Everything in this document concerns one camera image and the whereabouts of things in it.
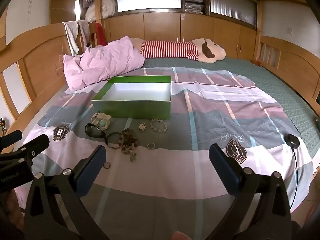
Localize tall wooden wardrobe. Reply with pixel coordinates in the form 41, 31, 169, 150
50, 0, 83, 25

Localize wooden bed footboard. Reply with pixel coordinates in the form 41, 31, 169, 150
251, 35, 320, 110

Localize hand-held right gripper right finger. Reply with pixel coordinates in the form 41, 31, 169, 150
205, 144, 293, 240

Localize wooden wall cabinets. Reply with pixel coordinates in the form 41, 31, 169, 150
102, 12, 258, 59

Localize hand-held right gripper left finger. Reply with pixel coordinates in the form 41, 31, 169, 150
24, 145, 110, 240

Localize brown beaded cross necklace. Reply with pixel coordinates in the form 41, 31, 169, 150
120, 129, 139, 163

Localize green cardboard box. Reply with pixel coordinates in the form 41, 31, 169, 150
91, 75, 172, 120

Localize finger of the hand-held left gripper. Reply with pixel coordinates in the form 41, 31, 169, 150
0, 134, 50, 164
0, 130, 22, 148

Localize black sunglasses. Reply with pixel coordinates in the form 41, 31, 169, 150
85, 123, 123, 145

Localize bagged white bedding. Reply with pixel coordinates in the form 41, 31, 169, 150
85, 0, 117, 22

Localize pink pillow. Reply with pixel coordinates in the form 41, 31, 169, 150
62, 36, 145, 92

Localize black round puck with cable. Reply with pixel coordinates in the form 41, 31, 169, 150
285, 134, 300, 213

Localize striped long plush toy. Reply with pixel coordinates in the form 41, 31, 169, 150
130, 38, 227, 64

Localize person's right hand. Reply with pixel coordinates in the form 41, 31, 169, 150
172, 231, 191, 240

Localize pale bead bracelet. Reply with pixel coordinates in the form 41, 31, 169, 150
150, 119, 168, 132

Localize grey white hanging garment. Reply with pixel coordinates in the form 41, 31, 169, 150
62, 20, 89, 55

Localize narrow ribbed glass window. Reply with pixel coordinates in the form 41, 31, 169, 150
209, 0, 258, 28

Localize wooden bed headboard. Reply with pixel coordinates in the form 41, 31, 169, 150
0, 21, 83, 135

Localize cream white wristwatch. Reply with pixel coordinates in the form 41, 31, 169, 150
91, 111, 112, 131

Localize green bed mat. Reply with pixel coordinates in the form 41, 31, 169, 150
142, 56, 320, 178

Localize plaid pink grey bed sheet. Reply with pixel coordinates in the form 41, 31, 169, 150
15, 66, 313, 240

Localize person's left hand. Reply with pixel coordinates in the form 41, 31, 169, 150
0, 190, 25, 240

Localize red hanging garment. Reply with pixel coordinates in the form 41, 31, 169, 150
94, 22, 107, 46

